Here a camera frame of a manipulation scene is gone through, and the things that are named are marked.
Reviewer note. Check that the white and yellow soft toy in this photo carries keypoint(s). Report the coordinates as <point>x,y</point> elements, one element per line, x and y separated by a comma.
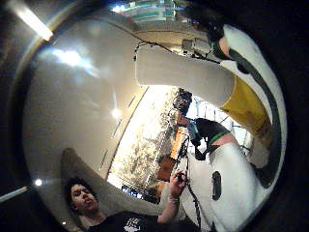
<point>180,69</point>

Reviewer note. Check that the the person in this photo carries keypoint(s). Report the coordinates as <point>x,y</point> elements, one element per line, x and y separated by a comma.
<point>128,222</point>

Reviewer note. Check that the round ceiling spotlight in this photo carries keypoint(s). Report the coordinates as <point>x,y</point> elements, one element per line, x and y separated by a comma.
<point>38,182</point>
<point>116,113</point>

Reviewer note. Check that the long ceiling light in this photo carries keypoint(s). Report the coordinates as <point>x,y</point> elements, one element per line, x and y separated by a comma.
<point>32,21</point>

